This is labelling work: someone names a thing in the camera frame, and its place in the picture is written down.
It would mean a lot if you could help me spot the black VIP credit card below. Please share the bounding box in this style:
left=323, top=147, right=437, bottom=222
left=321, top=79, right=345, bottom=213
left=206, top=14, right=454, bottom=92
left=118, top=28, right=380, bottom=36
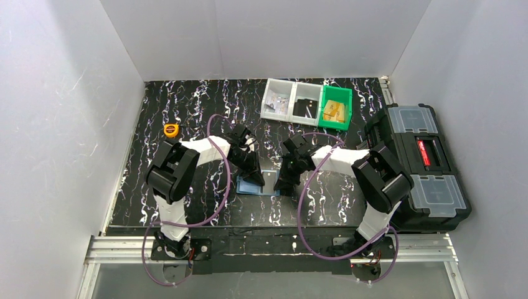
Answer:
left=261, top=170, right=280, bottom=196

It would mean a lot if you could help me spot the blue card holder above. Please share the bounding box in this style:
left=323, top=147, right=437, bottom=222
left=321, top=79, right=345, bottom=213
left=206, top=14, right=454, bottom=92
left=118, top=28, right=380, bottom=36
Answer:
left=236, top=176, right=262, bottom=196

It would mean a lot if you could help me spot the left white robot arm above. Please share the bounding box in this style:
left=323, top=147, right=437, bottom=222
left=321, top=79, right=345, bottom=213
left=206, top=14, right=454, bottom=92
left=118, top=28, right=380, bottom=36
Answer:
left=145, top=125, right=265, bottom=242

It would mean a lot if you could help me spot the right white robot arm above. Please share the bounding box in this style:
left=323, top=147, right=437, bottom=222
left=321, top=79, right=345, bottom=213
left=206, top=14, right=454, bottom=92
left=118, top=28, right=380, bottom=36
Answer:
left=274, top=133, right=414, bottom=244

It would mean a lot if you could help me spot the left grey storage bin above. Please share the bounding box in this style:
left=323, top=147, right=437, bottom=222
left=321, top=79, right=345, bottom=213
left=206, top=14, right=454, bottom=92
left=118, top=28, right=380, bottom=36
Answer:
left=260, top=78, right=296, bottom=121

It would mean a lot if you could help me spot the grey storage bin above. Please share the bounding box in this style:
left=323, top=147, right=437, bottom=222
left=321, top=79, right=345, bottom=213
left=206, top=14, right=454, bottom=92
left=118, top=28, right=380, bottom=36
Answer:
left=290, top=82, right=323, bottom=126
left=260, top=78, right=296, bottom=121

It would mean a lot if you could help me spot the green storage bin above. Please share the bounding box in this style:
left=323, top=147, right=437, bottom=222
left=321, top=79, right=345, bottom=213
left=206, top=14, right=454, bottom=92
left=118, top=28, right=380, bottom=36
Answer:
left=318, top=85, right=353, bottom=131

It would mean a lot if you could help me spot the middle grey storage bin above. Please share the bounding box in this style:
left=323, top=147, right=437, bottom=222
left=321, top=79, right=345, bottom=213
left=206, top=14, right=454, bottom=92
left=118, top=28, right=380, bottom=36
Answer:
left=290, top=82, right=323, bottom=126

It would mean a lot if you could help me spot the orange tape measure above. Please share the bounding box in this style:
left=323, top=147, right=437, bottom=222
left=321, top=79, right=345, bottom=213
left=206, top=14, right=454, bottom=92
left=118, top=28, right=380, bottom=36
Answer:
left=163, top=123, right=179, bottom=138

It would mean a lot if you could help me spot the black toolbox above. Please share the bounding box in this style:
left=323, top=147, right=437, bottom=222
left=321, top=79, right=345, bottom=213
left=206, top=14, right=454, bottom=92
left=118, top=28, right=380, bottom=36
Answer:
left=364, top=103, right=472, bottom=233

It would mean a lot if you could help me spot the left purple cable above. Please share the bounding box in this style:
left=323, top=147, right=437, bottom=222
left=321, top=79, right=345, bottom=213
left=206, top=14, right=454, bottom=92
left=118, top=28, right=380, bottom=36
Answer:
left=141, top=114, right=233, bottom=288

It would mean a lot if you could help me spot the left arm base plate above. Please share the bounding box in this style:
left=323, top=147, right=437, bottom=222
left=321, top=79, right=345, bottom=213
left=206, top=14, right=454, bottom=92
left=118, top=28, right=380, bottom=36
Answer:
left=148, top=237, right=212, bottom=261

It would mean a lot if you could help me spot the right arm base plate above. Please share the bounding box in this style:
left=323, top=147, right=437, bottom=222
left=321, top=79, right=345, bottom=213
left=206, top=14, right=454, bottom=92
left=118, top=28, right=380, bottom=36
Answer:
left=329, top=235, right=397, bottom=282

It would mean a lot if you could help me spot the aluminium frame rail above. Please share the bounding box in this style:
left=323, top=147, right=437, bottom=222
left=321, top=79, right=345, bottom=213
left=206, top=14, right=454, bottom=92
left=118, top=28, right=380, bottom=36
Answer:
left=77, top=234, right=468, bottom=298

